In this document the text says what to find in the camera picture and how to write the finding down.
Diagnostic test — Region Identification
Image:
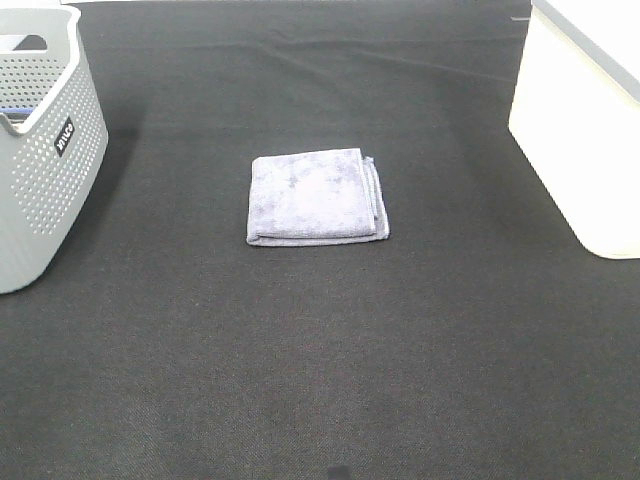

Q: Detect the lavender towel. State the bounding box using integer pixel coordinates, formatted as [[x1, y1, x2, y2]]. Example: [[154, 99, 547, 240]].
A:
[[246, 148, 390, 247]]

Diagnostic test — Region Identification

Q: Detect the grey perforated plastic basket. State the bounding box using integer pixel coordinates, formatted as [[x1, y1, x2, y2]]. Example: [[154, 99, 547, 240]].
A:
[[1, 1, 108, 294]]

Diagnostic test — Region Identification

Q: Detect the white plastic storage bin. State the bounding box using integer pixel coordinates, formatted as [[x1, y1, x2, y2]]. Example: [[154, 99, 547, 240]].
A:
[[508, 1, 639, 259]]

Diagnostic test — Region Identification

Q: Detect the blue item inside basket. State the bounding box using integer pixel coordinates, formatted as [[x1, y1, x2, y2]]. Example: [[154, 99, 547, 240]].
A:
[[0, 107, 34, 123]]

